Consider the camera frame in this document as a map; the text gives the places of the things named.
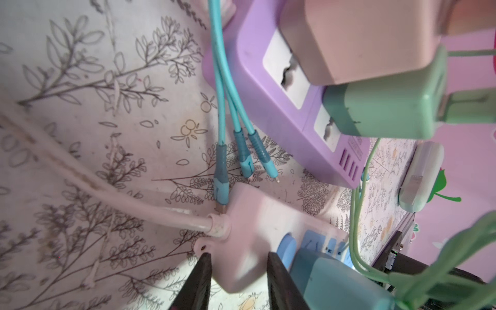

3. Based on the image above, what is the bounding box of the blue charger plug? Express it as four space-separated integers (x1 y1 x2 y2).
290 249 396 309

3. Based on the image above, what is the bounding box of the pink charger plug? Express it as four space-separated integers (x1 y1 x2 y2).
279 0 495 85

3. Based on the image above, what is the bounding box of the white power cable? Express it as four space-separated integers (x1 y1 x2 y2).
0 96 231 238

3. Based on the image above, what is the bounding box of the pale green soap box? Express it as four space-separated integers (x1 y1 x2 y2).
399 142 444 213

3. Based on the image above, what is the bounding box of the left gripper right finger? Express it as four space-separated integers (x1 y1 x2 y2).
267 252 309 310

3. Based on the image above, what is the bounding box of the white blue power strip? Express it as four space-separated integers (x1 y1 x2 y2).
194 183 348 293

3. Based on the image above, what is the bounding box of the purple power strip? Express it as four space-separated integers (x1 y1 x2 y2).
220 1 370 189

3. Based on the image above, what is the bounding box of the green charger plug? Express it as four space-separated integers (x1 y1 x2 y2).
388 272 429 309
322 46 495 140

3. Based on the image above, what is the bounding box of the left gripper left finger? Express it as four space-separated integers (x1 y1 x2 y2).
169 253 213 310

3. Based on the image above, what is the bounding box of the green cable tangle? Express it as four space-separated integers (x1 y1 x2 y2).
207 0 496 310

